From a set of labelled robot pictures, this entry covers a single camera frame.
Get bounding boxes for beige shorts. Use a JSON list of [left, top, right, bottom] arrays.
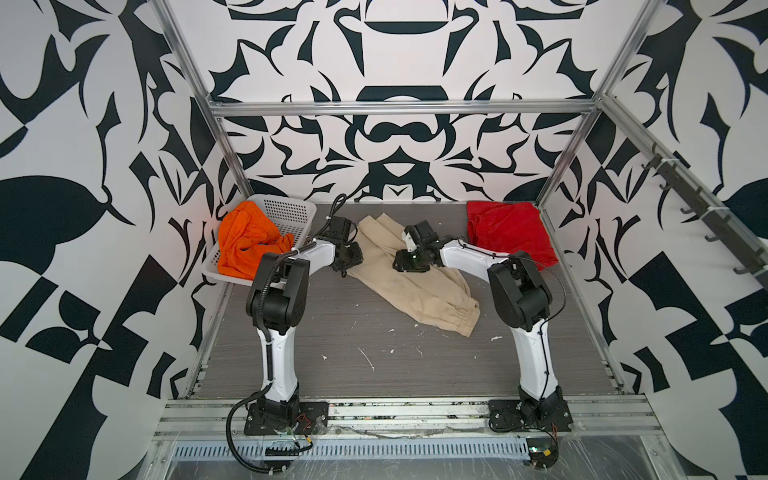
[[349, 214, 480, 337]]

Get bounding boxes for aluminium frame post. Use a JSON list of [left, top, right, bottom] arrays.
[[535, 0, 666, 210], [150, 0, 254, 197]]

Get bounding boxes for aluminium frame right side bar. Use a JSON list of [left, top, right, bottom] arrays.
[[597, 94, 767, 288]]

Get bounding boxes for black hook rack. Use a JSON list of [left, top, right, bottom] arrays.
[[643, 144, 767, 289]]

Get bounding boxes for white plastic laundry basket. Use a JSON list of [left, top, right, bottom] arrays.
[[202, 194, 316, 285]]

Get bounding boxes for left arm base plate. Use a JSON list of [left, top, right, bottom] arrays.
[[244, 400, 329, 436]]

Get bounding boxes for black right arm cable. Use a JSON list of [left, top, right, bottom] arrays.
[[455, 238, 568, 403]]

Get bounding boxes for white slotted cable duct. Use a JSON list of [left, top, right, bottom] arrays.
[[170, 437, 532, 462]]

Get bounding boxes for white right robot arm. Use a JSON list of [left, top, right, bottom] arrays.
[[393, 221, 564, 418]]

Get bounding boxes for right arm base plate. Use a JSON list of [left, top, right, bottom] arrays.
[[488, 394, 573, 433]]

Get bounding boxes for aluminium frame left post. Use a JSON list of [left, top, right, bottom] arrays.
[[150, 0, 254, 197]]

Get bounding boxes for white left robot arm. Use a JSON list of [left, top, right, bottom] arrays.
[[246, 216, 363, 424]]

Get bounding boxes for orange shorts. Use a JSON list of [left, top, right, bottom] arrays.
[[217, 200, 295, 280]]

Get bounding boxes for aluminium mounting rail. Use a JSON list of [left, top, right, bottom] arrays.
[[153, 395, 663, 440]]

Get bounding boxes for red shorts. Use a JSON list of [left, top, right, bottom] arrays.
[[466, 201, 558, 270]]

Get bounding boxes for aluminium frame right post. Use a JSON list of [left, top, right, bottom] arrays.
[[535, 0, 666, 210]]

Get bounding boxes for aluminium frame horizontal bar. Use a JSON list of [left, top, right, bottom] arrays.
[[210, 99, 590, 117]]

